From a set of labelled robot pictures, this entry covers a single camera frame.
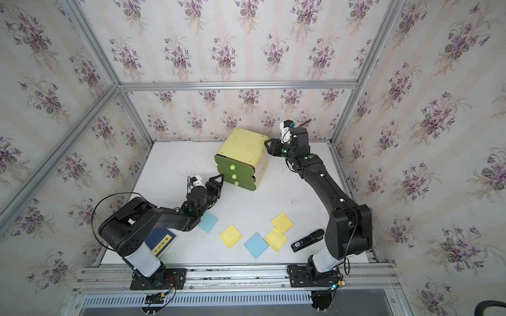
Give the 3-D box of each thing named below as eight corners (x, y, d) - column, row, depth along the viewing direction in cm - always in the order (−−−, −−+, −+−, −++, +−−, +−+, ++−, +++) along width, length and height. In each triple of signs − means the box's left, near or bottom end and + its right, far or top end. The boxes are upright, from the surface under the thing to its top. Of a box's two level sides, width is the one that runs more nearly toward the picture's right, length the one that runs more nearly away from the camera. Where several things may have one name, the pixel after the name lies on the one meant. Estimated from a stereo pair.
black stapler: (292, 252, 81) (294, 249, 77) (289, 245, 83) (291, 242, 79) (323, 238, 85) (326, 234, 81) (319, 231, 87) (322, 227, 83)
